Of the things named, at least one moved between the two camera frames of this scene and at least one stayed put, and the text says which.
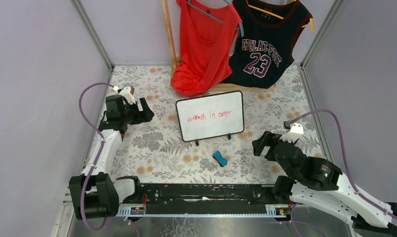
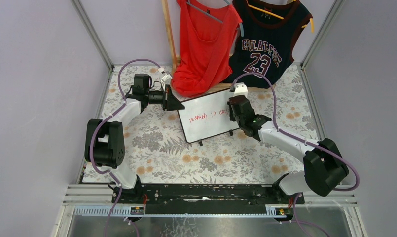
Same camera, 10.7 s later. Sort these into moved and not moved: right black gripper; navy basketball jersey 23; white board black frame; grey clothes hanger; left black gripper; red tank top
Moved: right black gripper; left black gripper
Not moved: red tank top; white board black frame; navy basketball jersey 23; grey clothes hanger
